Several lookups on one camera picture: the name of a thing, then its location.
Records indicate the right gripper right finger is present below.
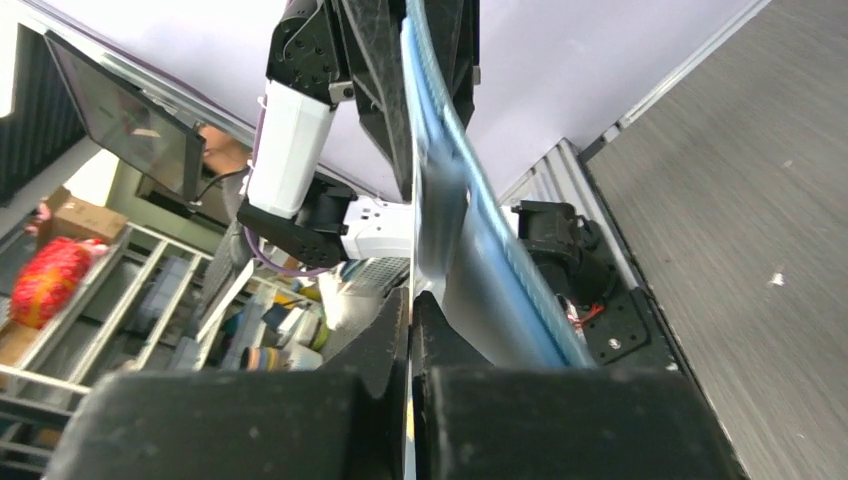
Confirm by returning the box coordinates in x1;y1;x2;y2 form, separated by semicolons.
413;293;745;479

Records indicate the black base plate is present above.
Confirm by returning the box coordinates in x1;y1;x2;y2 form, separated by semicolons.
513;152;697;386

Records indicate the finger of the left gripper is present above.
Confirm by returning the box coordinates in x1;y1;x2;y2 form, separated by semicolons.
424;0;480;127
334;1;413;201

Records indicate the blue leather card holder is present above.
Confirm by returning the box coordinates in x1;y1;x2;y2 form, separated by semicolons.
400;1;595;368

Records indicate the black monitor screen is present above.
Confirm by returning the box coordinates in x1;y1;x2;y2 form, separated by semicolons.
45;32;205;202

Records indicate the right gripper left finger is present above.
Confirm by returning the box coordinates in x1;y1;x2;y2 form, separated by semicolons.
45;289;410;480

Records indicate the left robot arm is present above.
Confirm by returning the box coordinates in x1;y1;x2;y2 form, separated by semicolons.
238;1;479;275

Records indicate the red mesh bag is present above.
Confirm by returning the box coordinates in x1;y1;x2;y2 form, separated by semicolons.
8;236;109;329

